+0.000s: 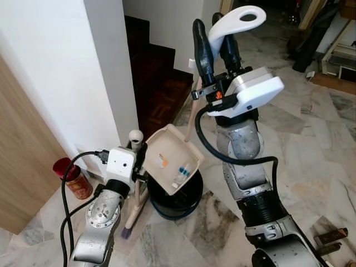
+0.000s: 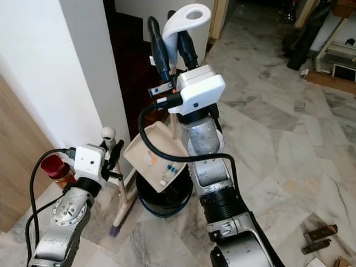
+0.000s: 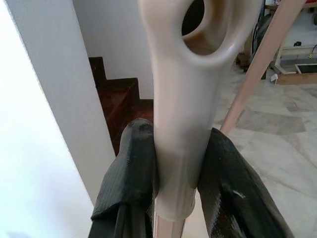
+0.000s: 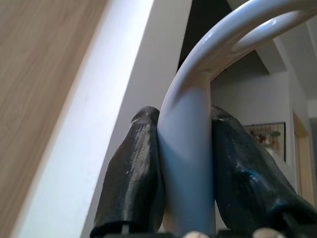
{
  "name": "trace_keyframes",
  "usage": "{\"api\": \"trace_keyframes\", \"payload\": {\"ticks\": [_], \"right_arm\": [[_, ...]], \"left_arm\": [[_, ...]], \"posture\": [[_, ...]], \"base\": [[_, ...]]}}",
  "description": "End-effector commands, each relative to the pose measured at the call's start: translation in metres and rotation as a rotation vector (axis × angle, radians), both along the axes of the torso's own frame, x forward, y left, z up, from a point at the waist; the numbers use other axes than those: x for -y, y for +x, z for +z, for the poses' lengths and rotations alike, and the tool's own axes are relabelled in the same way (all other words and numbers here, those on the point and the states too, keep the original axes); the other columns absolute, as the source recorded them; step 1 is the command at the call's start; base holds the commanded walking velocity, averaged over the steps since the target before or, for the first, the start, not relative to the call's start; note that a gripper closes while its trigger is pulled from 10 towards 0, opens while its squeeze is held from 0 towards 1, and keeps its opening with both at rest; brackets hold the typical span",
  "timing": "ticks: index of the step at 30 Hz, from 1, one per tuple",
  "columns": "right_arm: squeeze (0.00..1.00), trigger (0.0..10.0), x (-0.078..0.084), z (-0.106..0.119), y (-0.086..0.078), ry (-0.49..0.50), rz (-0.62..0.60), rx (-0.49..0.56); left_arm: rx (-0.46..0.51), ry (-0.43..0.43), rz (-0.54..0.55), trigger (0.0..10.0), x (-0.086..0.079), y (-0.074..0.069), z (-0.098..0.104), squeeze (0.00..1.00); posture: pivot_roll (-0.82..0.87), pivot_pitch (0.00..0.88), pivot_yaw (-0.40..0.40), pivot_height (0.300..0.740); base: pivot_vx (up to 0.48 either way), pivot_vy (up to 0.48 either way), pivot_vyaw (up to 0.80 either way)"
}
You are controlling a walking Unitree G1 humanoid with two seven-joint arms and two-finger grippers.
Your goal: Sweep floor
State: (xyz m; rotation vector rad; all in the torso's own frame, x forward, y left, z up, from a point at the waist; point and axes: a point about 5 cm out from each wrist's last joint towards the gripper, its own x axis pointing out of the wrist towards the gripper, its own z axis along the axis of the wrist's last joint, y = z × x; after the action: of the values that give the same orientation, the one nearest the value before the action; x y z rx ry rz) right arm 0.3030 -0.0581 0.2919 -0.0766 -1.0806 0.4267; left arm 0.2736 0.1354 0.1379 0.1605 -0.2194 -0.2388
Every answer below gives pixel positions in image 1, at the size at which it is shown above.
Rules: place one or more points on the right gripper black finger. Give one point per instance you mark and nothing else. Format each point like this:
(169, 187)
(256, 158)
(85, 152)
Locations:
(231, 55)
(203, 50)

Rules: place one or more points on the beige broom with purple bristles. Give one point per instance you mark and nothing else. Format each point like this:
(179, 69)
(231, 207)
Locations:
(136, 208)

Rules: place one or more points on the clear plastic wrapper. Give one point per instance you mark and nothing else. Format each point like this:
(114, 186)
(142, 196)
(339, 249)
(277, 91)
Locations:
(182, 175)

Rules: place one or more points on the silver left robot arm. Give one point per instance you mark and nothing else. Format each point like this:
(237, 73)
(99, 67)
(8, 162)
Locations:
(103, 214)

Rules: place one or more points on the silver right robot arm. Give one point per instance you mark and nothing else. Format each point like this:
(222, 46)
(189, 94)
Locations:
(250, 167)

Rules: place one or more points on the dark brown floor piece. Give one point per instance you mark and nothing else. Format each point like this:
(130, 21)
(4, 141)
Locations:
(331, 249)
(331, 236)

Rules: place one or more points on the round black bin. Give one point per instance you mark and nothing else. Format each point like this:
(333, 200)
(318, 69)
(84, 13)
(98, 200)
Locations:
(175, 203)

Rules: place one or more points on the dark wooden staircase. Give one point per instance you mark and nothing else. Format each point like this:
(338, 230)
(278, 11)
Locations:
(158, 83)

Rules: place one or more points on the small white scrap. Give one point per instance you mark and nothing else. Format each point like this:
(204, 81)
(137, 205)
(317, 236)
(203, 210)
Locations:
(310, 74)

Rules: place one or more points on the brown flat board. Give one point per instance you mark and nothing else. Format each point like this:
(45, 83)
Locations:
(336, 84)

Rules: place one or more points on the white boxy appliance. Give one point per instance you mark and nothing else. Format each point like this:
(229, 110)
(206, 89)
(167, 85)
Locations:
(340, 61)

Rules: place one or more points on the light wooden panel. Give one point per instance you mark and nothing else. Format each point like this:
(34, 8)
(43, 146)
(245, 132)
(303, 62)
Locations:
(28, 161)

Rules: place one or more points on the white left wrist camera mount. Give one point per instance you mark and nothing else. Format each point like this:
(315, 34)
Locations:
(120, 164)

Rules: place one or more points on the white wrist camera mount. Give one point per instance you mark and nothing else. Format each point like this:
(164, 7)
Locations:
(120, 164)
(253, 89)

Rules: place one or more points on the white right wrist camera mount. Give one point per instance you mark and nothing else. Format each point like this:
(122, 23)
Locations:
(253, 89)

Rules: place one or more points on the beige door frame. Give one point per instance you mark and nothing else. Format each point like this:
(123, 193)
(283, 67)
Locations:
(226, 5)

